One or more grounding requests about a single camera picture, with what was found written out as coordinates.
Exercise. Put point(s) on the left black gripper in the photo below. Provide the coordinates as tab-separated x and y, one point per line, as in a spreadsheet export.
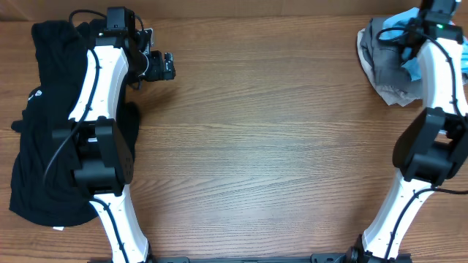
157	71

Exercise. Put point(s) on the black t-shirt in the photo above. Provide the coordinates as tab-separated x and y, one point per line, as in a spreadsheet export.
41	190

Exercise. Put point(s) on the beige folded garment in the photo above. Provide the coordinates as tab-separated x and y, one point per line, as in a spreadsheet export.
388	93

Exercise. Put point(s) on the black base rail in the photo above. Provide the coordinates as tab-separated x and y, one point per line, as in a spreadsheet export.
314	258

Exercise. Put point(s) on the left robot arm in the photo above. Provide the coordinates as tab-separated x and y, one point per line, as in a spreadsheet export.
92	147

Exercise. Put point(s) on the light blue t-shirt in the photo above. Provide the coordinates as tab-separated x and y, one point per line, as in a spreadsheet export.
430	42

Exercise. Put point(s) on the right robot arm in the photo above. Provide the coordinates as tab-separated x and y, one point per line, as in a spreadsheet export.
430	151

